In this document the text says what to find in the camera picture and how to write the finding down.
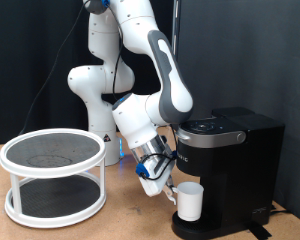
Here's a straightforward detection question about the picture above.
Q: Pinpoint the black Keurig coffee machine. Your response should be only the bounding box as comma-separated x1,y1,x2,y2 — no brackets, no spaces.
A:
171,106,286,240

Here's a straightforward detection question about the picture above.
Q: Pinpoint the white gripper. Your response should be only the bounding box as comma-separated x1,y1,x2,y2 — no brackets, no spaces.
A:
138,151,176,202

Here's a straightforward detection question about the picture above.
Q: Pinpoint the black power cord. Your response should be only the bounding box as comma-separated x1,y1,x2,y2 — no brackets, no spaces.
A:
269,203,288,215

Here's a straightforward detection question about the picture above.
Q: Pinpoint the black tape strip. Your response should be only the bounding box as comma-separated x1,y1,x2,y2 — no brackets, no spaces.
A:
244,220,273,240

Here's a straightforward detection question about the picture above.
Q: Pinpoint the white plastic mug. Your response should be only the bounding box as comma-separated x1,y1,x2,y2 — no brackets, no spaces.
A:
171,181,205,222

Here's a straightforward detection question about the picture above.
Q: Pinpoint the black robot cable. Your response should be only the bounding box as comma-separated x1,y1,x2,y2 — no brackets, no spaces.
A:
0,0,178,182

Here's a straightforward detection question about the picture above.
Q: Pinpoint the silver vertical pole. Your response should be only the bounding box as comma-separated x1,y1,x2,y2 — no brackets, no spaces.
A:
169,0,182,68

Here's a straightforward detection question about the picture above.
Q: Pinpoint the white two-tier turntable stand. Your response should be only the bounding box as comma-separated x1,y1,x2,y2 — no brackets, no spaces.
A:
0,128,108,230

